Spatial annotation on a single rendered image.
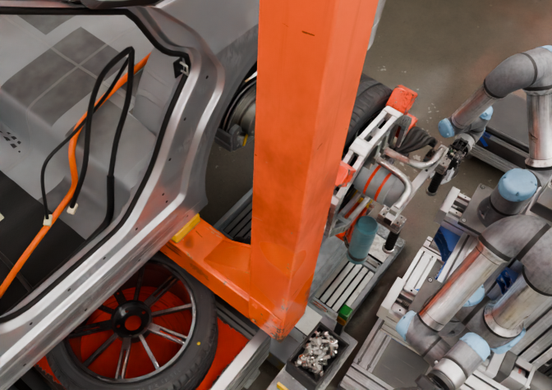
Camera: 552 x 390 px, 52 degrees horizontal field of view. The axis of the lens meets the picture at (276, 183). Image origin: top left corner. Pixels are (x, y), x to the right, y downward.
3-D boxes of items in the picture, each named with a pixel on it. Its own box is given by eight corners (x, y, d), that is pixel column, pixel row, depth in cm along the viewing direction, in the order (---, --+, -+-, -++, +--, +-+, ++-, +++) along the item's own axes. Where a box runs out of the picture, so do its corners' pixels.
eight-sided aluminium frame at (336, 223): (379, 167, 259) (408, 80, 215) (392, 176, 257) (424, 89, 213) (310, 250, 233) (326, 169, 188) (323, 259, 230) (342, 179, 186)
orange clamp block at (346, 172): (338, 158, 199) (331, 158, 190) (357, 170, 196) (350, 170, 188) (328, 176, 200) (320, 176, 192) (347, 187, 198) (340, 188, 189)
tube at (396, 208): (374, 158, 211) (380, 139, 202) (420, 185, 205) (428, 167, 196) (348, 187, 202) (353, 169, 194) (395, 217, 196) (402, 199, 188)
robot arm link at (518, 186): (483, 194, 212) (496, 172, 201) (512, 182, 215) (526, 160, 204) (503, 219, 205) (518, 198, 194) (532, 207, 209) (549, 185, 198)
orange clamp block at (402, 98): (389, 105, 217) (401, 84, 213) (407, 115, 214) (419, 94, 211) (384, 107, 211) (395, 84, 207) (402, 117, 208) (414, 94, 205)
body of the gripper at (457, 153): (442, 152, 224) (457, 134, 230) (436, 165, 231) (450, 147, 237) (460, 162, 222) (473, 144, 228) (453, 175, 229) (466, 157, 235)
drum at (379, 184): (363, 168, 233) (370, 146, 222) (408, 195, 226) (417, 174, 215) (344, 190, 226) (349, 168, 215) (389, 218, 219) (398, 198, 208)
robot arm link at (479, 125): (476, 119, 221) (466, 137, 230) (499, 111, 224) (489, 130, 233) (463, 105, 225) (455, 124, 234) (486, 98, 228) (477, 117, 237)
